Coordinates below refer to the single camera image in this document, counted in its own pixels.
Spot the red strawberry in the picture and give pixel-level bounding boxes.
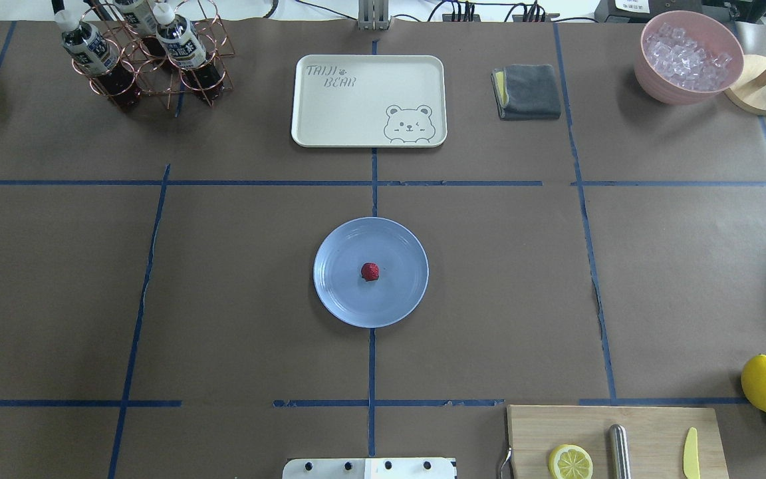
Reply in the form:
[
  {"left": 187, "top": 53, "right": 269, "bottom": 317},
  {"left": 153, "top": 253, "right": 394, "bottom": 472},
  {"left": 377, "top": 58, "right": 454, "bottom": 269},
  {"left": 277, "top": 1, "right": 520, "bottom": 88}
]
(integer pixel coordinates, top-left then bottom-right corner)
[{"left": 360, "top": 263, "right": 380, "bottom": 282}]

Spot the blue plastic plate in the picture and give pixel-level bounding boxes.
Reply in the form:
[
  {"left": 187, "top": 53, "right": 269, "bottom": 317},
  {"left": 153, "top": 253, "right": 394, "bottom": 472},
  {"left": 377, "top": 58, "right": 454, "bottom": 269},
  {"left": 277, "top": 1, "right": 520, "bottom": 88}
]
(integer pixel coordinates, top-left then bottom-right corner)
[{"left": 311, "top": 216, "right": 430, "bottom": 328}]

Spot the cream bear tray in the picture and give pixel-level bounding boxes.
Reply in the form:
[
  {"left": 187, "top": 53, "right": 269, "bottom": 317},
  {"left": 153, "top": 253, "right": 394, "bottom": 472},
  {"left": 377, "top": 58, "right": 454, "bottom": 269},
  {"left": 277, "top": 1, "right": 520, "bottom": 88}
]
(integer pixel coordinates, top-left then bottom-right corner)
[{"left": 290, "top": 55, "right": 447, "bottom": 148}]

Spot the grey folded cloth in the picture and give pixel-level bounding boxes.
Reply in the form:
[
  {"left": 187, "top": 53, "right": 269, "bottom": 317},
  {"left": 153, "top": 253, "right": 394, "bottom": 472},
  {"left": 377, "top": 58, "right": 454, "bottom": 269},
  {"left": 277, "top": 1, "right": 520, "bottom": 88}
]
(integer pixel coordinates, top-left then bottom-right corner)
[{"left": 491, "top": 64, "right": 561, "bottom": 120}]

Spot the dark drink bottle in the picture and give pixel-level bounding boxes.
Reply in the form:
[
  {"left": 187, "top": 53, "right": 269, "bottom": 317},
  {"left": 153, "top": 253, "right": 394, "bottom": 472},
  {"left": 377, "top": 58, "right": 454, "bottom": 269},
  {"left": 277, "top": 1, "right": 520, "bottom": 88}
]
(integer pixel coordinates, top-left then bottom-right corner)
[
  {"left": 54, "top": 9, "right": 141, "bottom": 109},
  {"left": 112, "top": 1, "right": 167, "bottom": 59},
  {"left": 153, "top": 2, "right": 224, "bottom": 104}
]

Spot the half lemon slice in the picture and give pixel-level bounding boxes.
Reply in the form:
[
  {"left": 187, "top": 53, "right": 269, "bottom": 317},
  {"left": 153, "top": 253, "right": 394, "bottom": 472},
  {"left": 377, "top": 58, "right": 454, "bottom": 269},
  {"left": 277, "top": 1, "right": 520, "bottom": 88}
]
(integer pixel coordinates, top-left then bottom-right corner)
[{"left": 547, "top": 444, "right": 594, "bottom": 479}]

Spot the steel cylinder tool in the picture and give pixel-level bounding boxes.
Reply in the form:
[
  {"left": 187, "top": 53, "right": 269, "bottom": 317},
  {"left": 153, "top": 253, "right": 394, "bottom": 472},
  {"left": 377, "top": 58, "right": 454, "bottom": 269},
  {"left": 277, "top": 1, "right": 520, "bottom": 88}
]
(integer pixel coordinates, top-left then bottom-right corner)
[{"left": 608, "top": 424, "right": 632, "bottom": 478}]

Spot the wooden cutting board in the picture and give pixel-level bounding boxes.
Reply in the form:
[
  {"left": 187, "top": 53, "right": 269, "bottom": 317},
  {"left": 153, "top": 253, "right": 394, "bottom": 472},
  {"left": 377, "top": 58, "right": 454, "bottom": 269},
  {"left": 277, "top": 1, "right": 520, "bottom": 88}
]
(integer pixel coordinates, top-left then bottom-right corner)
[{"left": 499, "top": 404, "right": 731, "bottom": 479}]

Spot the pink bowl of ice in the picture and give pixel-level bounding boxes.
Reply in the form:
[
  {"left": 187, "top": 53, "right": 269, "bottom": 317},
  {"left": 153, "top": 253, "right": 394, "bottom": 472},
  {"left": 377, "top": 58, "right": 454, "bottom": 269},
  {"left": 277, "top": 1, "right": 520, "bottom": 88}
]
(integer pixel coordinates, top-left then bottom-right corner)
[{"left": 634, "top": 10, "right": 744, "bottom": 105}]

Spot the yellow plastic knife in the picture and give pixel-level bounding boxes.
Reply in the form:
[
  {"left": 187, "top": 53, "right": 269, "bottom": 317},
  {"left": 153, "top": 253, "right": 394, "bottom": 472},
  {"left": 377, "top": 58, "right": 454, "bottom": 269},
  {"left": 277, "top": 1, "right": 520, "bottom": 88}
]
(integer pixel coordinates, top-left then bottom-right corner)
[{"left": 683, "top": 427, "right": 700, "bottom": 479}]

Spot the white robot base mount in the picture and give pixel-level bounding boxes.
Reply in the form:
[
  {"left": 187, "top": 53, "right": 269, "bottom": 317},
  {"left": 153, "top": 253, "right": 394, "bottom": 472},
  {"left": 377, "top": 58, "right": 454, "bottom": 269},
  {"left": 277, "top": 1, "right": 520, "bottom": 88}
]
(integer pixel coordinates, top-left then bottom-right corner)
[{"left": 282, "top": 457, "right": 458, "bottom": 478}]

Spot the copper wire bottle rack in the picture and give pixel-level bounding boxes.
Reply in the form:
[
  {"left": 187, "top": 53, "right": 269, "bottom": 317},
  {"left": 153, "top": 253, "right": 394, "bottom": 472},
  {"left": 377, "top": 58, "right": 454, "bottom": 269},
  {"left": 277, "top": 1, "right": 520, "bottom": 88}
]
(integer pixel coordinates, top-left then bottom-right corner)
[{"left": 70, "top": 1, "right": 236, "bottom": 112}]

